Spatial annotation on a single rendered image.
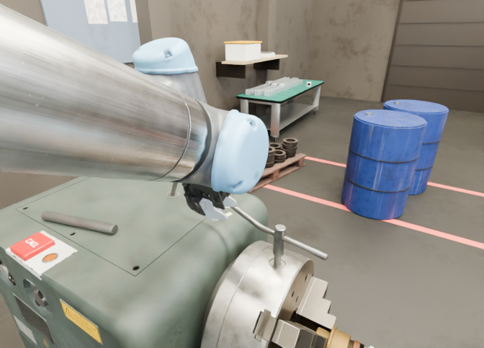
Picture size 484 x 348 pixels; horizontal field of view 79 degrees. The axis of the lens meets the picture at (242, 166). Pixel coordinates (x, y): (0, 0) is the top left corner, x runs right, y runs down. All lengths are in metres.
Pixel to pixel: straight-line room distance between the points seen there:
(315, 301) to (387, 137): 2.20
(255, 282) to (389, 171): 2.43
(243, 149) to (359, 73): 8.23
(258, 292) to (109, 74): 0.50
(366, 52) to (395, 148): 5.72
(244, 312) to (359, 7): 8.13
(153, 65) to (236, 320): 0.45
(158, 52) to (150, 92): 0.20
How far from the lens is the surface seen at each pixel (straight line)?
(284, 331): 0.60
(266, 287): 0.60
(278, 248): 0.60
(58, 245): 0.76
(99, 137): 0.17
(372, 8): 8.38
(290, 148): 3.86
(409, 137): 2.87
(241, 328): 0.60
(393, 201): 3.11
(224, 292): 0.62
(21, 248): 0.77
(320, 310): 0.74
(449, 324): 2.45
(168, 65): 0.38
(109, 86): 0.17
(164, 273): 0.61
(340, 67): 8.53
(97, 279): 0.64
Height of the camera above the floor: 1.67
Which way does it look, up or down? 25 degrees down
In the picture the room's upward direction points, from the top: straight up
